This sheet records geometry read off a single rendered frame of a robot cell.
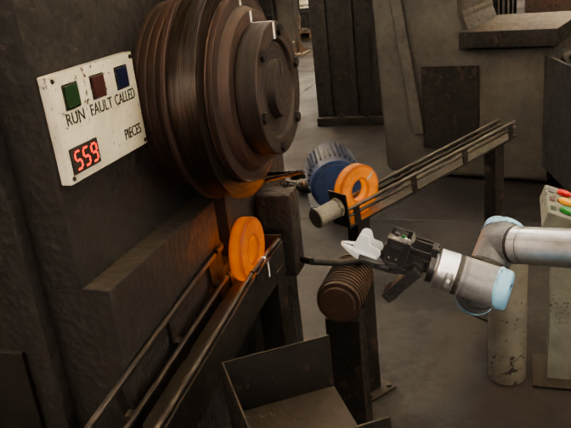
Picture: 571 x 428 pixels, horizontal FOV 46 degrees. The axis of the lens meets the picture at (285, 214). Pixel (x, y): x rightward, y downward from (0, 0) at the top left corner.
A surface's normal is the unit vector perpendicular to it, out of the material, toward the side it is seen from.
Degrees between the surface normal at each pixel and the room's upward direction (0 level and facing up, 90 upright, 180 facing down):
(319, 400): 5
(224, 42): 52
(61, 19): 90
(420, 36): 90
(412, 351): 0
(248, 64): 58
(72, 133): 90
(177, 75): 71
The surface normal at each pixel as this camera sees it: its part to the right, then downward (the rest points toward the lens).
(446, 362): -0.11, -0.93
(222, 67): 0.14, -0.07
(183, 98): -0.32, 0.24
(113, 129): 0.95, 0.01
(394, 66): -0.52, 0.36
